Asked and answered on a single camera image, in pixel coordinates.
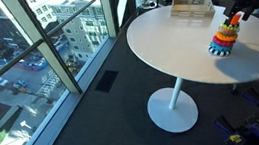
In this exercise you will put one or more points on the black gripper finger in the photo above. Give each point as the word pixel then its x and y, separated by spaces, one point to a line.
pixel 230 10
pixel 247 14

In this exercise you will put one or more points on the orange stacker rod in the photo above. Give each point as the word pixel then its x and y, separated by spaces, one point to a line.
pixel 235 19

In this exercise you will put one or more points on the large black white striped base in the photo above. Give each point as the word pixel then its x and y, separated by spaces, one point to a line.
pixel 217 52

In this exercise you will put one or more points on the light wooden slatted tray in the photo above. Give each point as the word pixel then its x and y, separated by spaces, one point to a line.
pixel 191 9

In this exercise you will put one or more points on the small dark table with items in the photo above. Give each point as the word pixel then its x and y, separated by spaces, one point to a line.
pixel 147 4

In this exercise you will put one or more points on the upright white window mullion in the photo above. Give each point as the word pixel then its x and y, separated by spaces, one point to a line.
pixel 107 15

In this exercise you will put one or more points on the dark floor vent grille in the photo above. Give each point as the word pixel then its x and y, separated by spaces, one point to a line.
pixel 107 81

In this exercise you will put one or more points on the slanted white window mullion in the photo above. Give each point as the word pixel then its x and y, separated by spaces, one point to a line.
pixel 54 58

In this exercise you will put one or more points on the dark window handrail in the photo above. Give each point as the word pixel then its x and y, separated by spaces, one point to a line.
pixel 8 67

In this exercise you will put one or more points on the white table pedestal with foot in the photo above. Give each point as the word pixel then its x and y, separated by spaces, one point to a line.
pixel 172 114

